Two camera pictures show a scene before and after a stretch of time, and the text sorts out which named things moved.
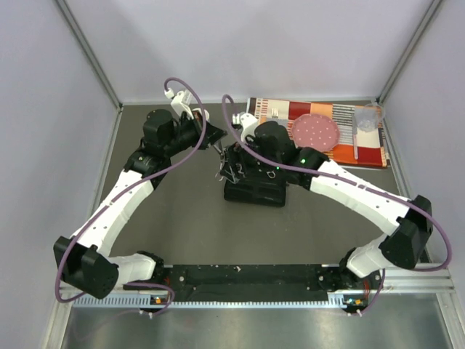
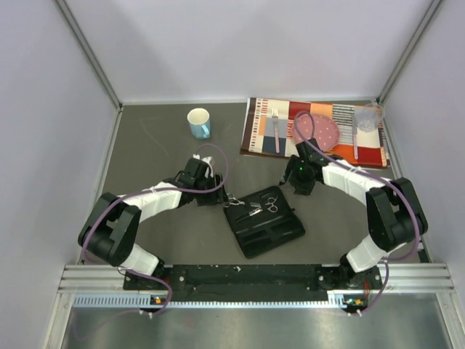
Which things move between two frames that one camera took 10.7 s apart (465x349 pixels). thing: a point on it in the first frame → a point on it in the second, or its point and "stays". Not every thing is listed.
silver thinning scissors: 221,158 → 232,200
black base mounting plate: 264,281 stays
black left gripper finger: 213,134 → 220,195
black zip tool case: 256,182 → 263,222
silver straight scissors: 271,171 → 269,203
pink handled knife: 355,137 stays
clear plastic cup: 371,117 stays
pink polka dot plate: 315,131 stays
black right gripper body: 252,144 → 299,178
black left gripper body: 189,134 → 205,198
